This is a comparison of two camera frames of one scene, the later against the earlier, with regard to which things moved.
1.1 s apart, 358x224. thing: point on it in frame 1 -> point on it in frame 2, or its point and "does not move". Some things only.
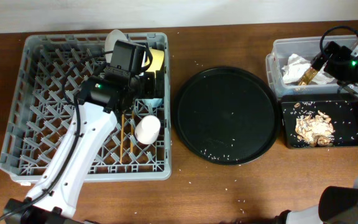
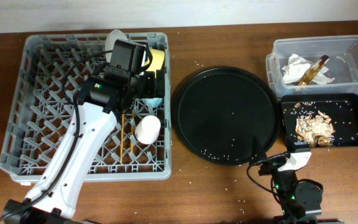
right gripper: x=340 y=55 -> x=271 y=165
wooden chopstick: x=132 y=131 does not move
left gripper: x=150 y=89 does not move
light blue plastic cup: x=153 y=102 does not move
